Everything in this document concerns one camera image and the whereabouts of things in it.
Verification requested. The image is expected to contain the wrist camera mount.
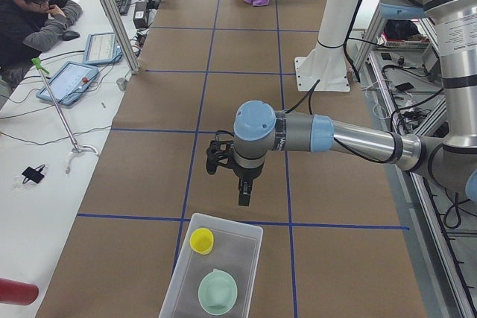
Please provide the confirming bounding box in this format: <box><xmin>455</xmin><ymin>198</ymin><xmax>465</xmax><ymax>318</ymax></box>
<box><xmin>206</xmin><ymin>140</ymin><xmax>235</xmax><ymax>175</ymax></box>

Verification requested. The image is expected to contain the black power adapter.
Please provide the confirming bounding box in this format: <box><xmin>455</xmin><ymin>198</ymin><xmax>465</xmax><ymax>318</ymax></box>
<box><xmin>133</xmin><ymin>1</ymin><xmax>149</xmax><ymax>29</ymax></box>

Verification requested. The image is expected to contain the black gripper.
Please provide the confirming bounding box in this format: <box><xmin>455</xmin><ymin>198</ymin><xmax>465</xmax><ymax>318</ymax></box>
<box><xmin>233</xmin><ymin>165</ymin><xmax>263</xmax><ymax>206</ymax></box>

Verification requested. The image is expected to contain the small black device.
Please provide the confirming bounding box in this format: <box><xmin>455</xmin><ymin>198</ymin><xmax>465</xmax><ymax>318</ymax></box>
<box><xmin>22</xmin><ymin>164</ymin><xmax>46</xmax><ymax>185</ymax></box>

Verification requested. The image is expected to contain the aluminium frame post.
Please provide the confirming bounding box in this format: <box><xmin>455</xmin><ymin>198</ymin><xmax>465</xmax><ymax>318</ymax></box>
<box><xmin>99</xmin><ymin>0</ymin><xmax>139</xmax><ymax>74</ymax></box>

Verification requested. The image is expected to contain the black computer mouse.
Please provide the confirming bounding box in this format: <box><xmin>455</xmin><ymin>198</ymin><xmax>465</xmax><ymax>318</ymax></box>
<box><xmin>61</xmin><ymin>31</ymin><xmax>80</xmax><ymax>42</ymax></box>

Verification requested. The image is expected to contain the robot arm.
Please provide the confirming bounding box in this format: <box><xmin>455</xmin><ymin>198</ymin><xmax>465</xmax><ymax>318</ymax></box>
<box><xmin>233</xmin><ymin>0</ymin><xmax>476</xmax><ymax>206</ymax></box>

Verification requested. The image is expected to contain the yellow cup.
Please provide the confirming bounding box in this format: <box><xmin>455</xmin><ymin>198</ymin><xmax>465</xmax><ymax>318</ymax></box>
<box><xmin>189</xmin><ymin>227</ymin><xmax>215</xmax><ymax>255</ymax></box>

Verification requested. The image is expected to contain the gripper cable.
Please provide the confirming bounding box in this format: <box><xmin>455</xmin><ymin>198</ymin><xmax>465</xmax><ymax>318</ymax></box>
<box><xmin>214</xmin><ymin>78</ymin><xmax>396</xmax><ymax>165</ymax></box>

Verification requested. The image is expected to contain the green bowl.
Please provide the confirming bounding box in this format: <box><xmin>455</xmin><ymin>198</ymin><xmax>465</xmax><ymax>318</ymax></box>
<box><xmin>198</xmin><ymin>269</ymin><xmax>238</xmax><ymax>316</ymax></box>

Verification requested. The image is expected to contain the teach pendant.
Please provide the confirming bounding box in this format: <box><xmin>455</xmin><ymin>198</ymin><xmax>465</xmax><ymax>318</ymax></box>
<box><xmin>83</xmin><ymin>32</ymin><xmax>122</xmax><ymax>66</ymax></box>
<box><xmin>32</xmin><ymin>59</ymin><xmax>99</xmax><ymax>106</ymax></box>

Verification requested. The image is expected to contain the near teach pendant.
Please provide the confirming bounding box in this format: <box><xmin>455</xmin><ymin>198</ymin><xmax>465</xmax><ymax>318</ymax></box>
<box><xmin>32</xmin><ymin>59</ymin><xmax>99</xmax><ymax>106</ymax></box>

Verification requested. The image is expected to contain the white pedestal column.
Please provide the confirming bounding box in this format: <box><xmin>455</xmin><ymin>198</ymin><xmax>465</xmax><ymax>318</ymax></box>
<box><xmin>294</xmin><ymin>0</ymin><xmax>361</xmax><ymax>92</ymax></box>

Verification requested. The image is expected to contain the clear plastic bin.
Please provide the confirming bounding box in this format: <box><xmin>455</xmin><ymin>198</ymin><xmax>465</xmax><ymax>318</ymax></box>
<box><xmin>159</xmin><ymin>213</ymin><xmax>263</xmax><ymax>317</ymax></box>

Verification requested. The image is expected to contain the far teach pendant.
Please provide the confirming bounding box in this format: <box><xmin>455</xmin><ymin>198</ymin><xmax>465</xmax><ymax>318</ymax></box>
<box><xmin>83</xmin><ymin>32</ymin><xmax>122</xmax><ymax>66</ymax></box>

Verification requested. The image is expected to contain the seated person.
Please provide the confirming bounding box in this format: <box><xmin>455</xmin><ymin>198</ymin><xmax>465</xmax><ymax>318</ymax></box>
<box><xmin>1</xmin><ymin>0</ymin><xmax>83</xmax><ymax>89</ymax></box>

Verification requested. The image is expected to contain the small metal cylinder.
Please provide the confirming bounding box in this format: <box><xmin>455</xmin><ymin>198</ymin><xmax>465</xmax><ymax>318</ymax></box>
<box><xmin>116</xmin><ymin>77</ymin><xmax>127</xmax><ymax>91</ymax></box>

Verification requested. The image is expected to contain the red bottle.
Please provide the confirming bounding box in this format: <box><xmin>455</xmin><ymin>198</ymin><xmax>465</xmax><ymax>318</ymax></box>
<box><xmin>0</xmin><ymin>279</ymin><xmax>39</xmax><ymax>305</ymax></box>

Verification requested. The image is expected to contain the green handled grabber stick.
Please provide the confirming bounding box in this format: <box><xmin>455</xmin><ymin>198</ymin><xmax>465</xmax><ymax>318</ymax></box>
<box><xmin>31</xmin><ymin>57</ymin><xmax>100</xmax><ymax>174</ymax></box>

